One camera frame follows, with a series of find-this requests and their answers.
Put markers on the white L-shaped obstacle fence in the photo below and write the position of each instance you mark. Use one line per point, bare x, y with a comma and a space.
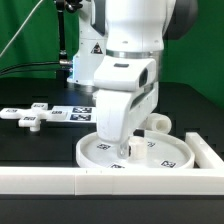
203, 175

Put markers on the white marker sheet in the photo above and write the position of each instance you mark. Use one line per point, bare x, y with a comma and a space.
74, 114

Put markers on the white round table top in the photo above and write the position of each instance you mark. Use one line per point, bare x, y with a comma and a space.
153, 150

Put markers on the black camera stand pole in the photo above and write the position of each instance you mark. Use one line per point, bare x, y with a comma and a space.
70, 6

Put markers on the white cross-shaped table base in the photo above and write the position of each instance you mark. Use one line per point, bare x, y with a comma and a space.
31, 118

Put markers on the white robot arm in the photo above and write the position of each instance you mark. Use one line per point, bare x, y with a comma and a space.
120, 49

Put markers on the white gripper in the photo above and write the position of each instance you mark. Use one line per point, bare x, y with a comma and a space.
128, 92

